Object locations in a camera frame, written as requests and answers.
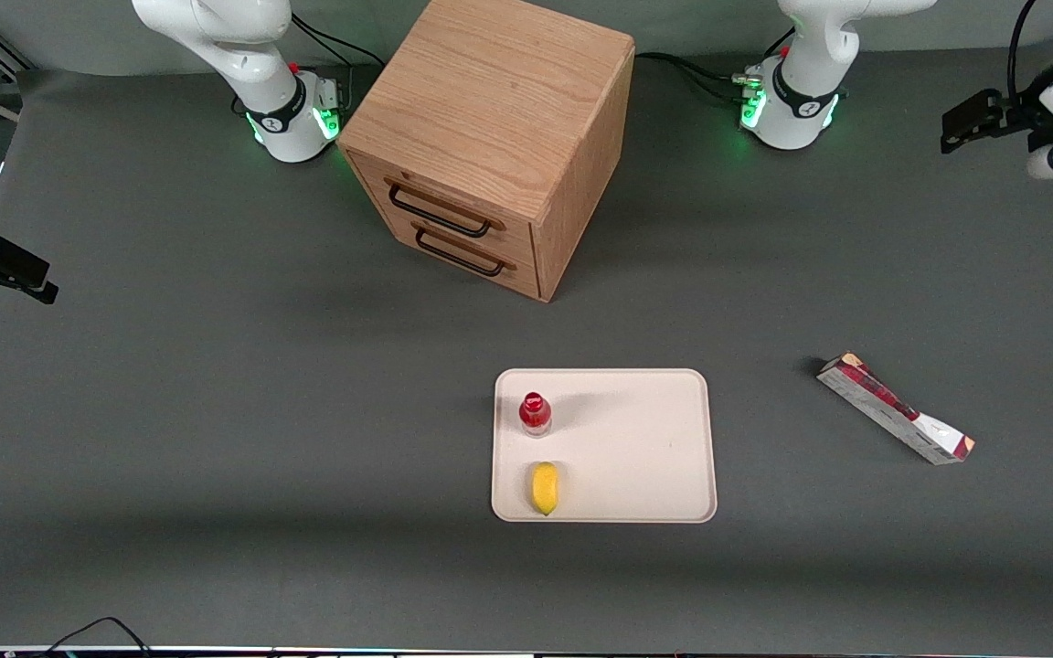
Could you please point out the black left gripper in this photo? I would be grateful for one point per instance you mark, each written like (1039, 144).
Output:
(1013, 115)

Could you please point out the wooden drawer front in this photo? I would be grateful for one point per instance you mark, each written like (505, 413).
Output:
(453, 196)
(490, 265)

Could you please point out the red cookie box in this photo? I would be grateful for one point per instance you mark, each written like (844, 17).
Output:
(883, 402)

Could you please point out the wooden drawer cabinet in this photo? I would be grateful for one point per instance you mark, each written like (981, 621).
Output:
(490, 91)

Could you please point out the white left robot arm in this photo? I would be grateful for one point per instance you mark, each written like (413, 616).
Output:
(801, 100)

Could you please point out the yellow lemon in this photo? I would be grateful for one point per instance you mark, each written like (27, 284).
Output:
(545, 489)

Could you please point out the beige plastic tray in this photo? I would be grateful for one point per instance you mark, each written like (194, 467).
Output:
(636, 448)

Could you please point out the small red bottle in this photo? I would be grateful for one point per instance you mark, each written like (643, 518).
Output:
(535, 413)

